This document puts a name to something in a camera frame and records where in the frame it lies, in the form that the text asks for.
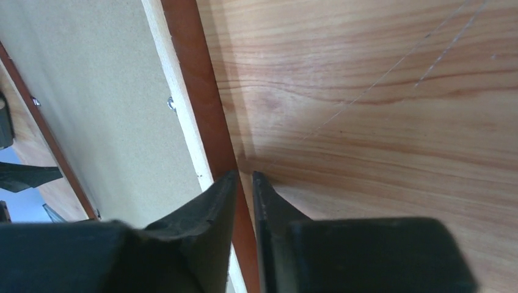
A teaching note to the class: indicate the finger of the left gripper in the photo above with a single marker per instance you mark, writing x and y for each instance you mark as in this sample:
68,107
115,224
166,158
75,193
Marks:
16,178

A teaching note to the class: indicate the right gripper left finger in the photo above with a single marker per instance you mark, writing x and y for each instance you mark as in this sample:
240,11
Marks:
186,251

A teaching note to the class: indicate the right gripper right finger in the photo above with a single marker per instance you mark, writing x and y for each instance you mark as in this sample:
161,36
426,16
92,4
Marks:
395,254

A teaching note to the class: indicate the wooden picture frame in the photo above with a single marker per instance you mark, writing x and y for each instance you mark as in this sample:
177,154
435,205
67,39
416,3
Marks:
180,42

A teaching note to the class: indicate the brown cardboard backing sheet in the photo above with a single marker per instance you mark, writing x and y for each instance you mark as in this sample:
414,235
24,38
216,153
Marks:
94,68

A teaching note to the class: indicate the metal frame retaining clip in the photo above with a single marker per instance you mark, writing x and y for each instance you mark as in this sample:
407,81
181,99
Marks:
171,104

